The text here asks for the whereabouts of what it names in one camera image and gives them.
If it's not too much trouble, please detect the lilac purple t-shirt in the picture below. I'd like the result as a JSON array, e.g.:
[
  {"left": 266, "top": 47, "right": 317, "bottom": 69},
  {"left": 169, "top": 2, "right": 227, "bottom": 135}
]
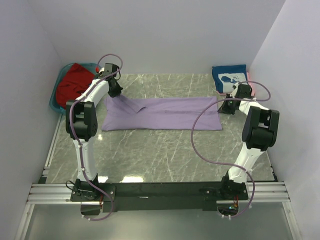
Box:
[{"left": 101, "top": 95, "right": 222, "bottom": 131}]

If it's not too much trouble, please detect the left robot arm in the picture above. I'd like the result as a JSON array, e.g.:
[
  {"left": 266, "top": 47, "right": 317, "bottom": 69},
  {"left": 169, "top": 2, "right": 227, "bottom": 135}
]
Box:
[{"left": 65, "top": 76, "right": 123, "bottom": 201}]

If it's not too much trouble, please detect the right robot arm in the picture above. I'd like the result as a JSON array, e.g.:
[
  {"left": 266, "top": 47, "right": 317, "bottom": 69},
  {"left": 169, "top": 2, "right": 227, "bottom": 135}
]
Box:
[{"left": 218, "top": 97, "right": 280, "bottom": 200}]

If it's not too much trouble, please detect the folded blue printed t-shirt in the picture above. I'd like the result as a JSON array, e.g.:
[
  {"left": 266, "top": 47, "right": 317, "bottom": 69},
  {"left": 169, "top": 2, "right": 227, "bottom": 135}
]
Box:
[{"left": 211, "top": 64, "right": 248, "bottom": 95}]

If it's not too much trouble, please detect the teal plastic basket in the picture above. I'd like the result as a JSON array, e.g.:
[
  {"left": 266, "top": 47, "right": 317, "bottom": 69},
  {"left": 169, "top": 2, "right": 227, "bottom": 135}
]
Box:
[{"left": 49, "top": 62, "right": 97, "bottom": 115}]

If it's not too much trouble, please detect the folded pink t-shirt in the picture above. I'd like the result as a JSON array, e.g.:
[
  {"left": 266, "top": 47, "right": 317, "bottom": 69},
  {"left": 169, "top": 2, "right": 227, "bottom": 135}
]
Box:
[{"left": 216, "top": 72, "right": 255, "bottom": 96}]

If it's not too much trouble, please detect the red t-shirt in basket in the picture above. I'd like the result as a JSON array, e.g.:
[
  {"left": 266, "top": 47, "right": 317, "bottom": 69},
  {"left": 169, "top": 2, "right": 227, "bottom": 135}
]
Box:
[{"left": 55, "top": 63, "right": 95, "bottom": 109}]

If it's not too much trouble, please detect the black base beam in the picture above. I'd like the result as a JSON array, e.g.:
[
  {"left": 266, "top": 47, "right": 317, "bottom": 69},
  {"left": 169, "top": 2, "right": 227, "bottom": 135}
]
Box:
[{"left": 70, "top": 181, "right": 249, "bottom": 213}]

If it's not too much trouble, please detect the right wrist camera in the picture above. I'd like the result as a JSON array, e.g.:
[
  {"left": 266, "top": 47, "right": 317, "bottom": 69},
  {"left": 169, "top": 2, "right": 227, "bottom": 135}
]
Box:
[{"left": 230, "top": 83, "right": 253, "bottom": 99}]

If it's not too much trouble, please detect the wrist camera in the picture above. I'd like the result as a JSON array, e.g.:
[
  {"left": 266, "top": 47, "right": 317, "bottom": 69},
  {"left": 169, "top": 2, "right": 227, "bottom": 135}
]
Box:
[
  {"left": 95, "top": 63, "right": 120, "bottom": 79},
  {"left": 230, "top": 83, "right": 253, "bottom": 99}
]

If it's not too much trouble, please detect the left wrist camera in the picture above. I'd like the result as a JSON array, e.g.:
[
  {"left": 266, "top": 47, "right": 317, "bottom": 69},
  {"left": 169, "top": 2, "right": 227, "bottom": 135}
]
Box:
[{"left": 95, "top": 63, "right": 120, "bottom": 79}]

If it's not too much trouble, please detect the aluminium frame rail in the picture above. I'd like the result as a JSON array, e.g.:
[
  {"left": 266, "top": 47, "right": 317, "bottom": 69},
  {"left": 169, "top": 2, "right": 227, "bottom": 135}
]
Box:
[{"left": 14, "top": 114, "right": 301, "bottom": 238}]

